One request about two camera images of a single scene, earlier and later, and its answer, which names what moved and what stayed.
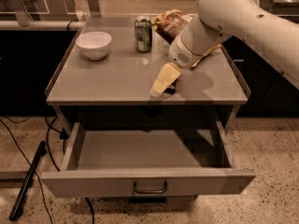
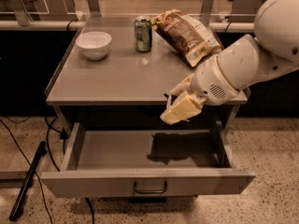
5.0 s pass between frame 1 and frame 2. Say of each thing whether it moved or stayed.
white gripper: moved
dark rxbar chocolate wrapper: moved
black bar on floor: stayed
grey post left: stayed
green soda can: stayed
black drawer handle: stayed
